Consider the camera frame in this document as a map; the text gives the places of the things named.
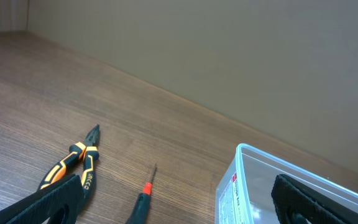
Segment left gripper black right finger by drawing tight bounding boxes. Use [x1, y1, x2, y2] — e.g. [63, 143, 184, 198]
[271, 174, 358, 224]

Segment orange black pliers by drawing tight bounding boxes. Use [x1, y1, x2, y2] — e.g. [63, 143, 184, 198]
[37, 124, 100, 203]

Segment clear plastic container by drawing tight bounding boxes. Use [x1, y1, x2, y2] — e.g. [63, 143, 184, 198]
[214, 143, 358, 223]

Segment black red precision screwdriver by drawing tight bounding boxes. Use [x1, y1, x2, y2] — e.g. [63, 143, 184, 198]
[126, 164, 157, 224]

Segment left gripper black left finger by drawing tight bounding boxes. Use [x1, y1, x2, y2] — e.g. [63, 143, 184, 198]
[0, 174, 83, 224]

